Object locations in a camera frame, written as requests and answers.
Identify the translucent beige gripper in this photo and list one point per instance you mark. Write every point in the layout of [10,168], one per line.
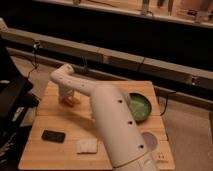
[69,95]

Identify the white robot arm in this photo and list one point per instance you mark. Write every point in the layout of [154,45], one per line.
[123,141]

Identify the green ceramic bowl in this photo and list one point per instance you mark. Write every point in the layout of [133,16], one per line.
[140,107]

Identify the black smartphone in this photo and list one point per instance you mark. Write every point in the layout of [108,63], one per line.
[53,136]

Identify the black equipment on left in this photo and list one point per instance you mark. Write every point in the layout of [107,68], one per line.
[15,100]

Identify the white folded sponge cloth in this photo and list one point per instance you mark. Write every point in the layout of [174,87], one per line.
[87,146]

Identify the white paper cup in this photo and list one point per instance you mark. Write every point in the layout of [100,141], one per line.
[150,140]

